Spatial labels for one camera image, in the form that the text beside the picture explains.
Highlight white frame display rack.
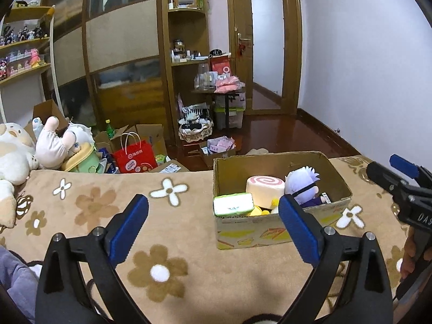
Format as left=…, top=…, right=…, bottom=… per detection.
left=0, top=5, right=65, bottom=124

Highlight grey purple cloth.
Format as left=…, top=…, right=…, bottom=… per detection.
left=0, top=245, right=41, bottom=324

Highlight swiss roll plush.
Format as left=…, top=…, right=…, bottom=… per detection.
left=245, top=175, right=287, bottom=209

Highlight lace trimmed basket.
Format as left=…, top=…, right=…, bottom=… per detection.
left=178, top=121, right=215, bottom=142

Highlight red paper bag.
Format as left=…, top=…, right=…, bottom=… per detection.
left=113, top=132, right=158, bottom=174

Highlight large open cardboard box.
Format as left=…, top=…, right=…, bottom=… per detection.
left=94, top=123, right=167, bottom=163

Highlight green white soft block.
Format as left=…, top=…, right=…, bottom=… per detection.
left=212, top=192, right=255, bottom=217

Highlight white haired purple doll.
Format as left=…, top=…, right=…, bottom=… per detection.
left=285, top=166, right=333, bottom=208

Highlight small dark side table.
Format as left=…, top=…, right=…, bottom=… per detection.
left=192, top=86, right=247, bottom=130

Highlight wooden corner shelf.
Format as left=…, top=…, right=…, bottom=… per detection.
left=157, top=0, right=211, bottom=146

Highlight row of boxed figures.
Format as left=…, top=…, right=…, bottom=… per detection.
left=8, top=50, right=31, bottom=73

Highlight person's right hand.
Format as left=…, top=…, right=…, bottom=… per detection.
left=399, top=226, right=418, bottom=279

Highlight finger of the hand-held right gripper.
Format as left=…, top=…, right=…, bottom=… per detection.
left=389, top=154, right=432, bottom=190
left=366, top=161, right=416, bottom=207

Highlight black white striped plush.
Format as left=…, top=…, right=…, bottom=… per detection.
left=180, top=106, right=211, bottom=125

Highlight pink packets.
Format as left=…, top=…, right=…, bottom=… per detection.
left=214, top=76, right=242, bottom=93

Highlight beige floral blanket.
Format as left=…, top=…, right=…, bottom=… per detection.
left=0, top=153, right=432, bottom=324

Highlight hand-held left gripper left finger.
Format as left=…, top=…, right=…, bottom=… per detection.
left=35, top=194, right=151, bottom=324

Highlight flat printed cardboard box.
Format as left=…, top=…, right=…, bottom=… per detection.
left=155, top=160, right=190, bottom=173

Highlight clear plastic container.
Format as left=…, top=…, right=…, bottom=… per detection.
left=197, top=62, right=210, bottom=90

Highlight red box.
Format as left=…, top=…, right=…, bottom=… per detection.
left=210, top=57, right=232, bottom=78

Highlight white haired plush doll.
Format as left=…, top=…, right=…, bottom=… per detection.
left=35, top=116, right=93, bottom=170

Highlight translucent storage bin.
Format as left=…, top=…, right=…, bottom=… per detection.
left=214, top=91, right=246, bottom=130

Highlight group of small bottles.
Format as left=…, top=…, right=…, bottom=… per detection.
left=170, top=39, right=206, bottom=63

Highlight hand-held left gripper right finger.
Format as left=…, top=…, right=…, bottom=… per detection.
left=277, top=194, right=394, bottom=324

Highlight open brown cardboard box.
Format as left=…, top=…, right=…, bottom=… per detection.
left=32, top=99, right=70, bottom=136

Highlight wooden sliding door wardrobe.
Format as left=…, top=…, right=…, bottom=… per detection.
left=42, top=0, right=176, bottom=142

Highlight wooden door with glass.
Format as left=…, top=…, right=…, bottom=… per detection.
left=226, top=0, right=302, bottom=115

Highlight row of small figurines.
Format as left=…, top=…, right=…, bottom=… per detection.
left=0, top=23, right=49, bottom=46

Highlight small box of pink packets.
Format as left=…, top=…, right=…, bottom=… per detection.
left=199, top=137, right=237, bottom=158

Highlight large cream bear plush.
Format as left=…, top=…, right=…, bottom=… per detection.
left=0, top=123, right=39, bottom=228

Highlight blue packet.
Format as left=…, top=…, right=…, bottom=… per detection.
left=96, top=147, right=119, bottom=174

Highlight green yellow plush toy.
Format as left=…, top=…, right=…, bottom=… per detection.
left=61, top=142, right=102, bottom=173

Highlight printed cardboard box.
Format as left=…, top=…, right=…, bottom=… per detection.
left=212, top=151, right=353, bottom=250
left=155, top=160, right=190, bottom=173

